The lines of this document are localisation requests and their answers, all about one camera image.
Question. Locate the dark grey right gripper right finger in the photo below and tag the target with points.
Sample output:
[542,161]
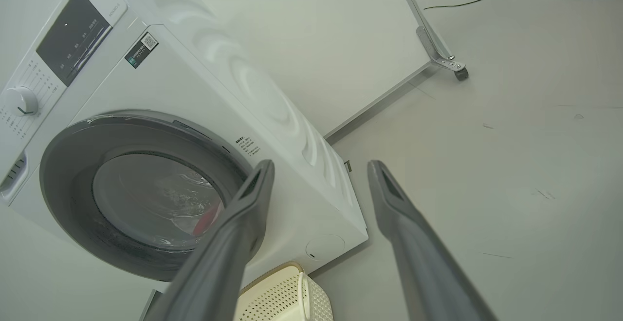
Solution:
[423,277]

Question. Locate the white partition panel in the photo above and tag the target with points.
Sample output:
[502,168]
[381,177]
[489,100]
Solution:
[340,43]

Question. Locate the small dark floor bracket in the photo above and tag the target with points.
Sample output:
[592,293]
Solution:
[347,166]

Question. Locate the white plastic dial knob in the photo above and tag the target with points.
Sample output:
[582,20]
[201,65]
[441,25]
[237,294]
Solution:
[20,101]

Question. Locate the dark round washer door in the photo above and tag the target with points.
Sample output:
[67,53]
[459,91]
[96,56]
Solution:
[73,175]

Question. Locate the white washing machine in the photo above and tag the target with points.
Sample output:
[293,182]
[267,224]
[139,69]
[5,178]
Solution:
[194,82]

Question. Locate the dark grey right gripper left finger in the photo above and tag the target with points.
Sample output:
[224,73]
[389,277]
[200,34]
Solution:
[219,272]

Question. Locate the red basketball jersey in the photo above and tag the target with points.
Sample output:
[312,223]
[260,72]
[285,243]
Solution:
[207,221]

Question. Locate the black caster wheel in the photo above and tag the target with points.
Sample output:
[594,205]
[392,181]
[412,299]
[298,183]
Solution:
[461,74]

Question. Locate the cream perforated laundry basket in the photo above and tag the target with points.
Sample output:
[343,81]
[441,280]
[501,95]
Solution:
[282,296]

